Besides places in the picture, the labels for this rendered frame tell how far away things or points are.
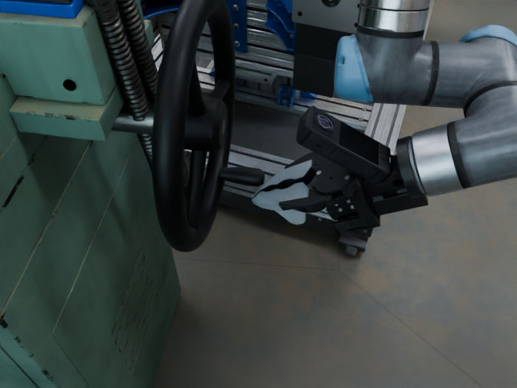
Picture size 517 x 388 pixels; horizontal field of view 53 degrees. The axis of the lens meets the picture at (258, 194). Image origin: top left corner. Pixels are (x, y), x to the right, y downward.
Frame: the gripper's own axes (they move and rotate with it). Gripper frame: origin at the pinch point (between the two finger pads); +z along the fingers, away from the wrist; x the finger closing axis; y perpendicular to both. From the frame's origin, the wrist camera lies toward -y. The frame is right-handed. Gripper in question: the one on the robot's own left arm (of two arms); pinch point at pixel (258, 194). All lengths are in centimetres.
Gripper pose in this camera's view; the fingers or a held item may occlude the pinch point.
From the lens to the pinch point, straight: 66.9
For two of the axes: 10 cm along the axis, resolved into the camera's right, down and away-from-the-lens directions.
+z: -8.6, 2.3, 4.6
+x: 1.5, -7.6, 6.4
